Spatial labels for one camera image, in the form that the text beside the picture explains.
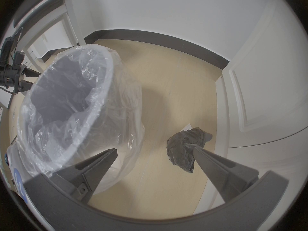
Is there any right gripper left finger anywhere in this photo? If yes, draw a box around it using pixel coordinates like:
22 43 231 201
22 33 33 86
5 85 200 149
49 148 118 205

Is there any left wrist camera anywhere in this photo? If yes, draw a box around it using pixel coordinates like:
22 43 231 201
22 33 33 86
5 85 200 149
1 37 25 67

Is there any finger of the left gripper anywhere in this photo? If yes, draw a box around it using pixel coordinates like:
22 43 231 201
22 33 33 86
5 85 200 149
23 80 36 92
24 68 42 78

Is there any grey and white chair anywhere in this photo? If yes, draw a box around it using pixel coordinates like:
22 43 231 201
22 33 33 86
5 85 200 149
13 0 86 64

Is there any clear plastic bag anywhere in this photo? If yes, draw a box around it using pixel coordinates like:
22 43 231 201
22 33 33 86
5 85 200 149
18 43 146 193

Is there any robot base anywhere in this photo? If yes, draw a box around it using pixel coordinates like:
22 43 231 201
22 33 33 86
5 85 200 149
4 135 29 201

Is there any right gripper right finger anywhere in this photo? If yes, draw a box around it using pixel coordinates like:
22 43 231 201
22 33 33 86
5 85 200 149
194 146 260 204

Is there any white trash bin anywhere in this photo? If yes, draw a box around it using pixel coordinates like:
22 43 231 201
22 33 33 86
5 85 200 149
20 47 143 189

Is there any white panelled door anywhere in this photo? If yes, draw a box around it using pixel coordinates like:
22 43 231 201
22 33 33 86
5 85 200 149
194 0 308 215

